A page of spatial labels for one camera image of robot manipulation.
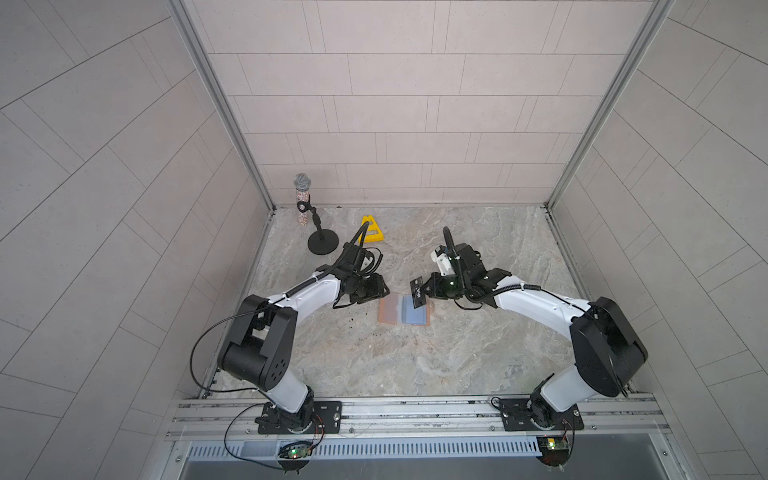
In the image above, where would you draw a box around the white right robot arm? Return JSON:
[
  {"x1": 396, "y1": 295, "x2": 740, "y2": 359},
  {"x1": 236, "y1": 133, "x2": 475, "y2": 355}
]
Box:
[{"x1": 410, "y1": 227, "x2": 648, "y2": 430}]

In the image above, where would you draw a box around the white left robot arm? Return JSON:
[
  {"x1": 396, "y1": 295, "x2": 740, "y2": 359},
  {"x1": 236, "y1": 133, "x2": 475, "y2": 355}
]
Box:
[{"x1": 217, "y1": 221, "x2": 389, "y2": 432}]

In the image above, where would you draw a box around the black round-base stand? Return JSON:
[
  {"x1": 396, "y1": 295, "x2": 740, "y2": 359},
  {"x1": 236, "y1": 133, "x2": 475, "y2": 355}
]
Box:
[{"x1": 297, "y1": 201, "x2": 339, "y2": 255}]

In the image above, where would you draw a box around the yellow triangular stand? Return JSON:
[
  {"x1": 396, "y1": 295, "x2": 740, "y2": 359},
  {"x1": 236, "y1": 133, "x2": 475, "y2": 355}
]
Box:
[{"x1": 359, "y1": 215, "x2": 384, "y2": 244}]

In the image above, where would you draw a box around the glass bottle with grey cap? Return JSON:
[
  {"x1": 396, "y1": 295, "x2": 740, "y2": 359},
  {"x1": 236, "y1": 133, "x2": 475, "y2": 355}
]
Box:
[{"x1": 294, "y1": 172, "x2": 311, "y2": 225}]

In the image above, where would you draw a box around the white vent grille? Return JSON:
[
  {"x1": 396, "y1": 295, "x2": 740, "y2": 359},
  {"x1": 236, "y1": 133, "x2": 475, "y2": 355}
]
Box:
[{"x1": 312, "y1": 436, "x2": 542, "y2": 460}]

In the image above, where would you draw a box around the left green circuit board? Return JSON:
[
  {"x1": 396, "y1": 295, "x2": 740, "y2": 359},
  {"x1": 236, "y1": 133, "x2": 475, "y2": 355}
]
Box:
[{"x1": 277, "y1": 441, "x2": 314, "y2": 471}]

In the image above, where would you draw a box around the right circuit board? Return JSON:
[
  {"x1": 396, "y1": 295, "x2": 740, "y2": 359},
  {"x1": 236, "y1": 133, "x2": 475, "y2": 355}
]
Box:
[{"x1": 536, "y1": 437, "x2": 571, "y2": 468}]

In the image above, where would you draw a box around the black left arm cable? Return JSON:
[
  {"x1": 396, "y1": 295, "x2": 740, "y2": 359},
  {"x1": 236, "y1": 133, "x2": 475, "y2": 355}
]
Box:
[{"x1": 188, "y1": 302, "x2": 283, "y2": 472}]

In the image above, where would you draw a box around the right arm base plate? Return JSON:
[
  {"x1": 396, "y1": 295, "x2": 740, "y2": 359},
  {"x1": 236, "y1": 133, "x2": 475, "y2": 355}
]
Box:
[{"x1": 491, "y1": 397, "x2": 584, "y2": 432}]

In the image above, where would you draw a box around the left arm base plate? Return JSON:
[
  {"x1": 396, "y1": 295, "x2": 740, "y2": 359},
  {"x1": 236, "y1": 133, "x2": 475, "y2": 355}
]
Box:
[{"x1": 255, "y1": 400, "x2": 343, "y2": 435}]

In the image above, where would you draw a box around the aluminium mounting rail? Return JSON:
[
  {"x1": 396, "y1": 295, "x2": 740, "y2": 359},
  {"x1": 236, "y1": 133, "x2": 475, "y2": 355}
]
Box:
[{"x1": 159, "y1": 394, "x2": 671, "y2": 441}]

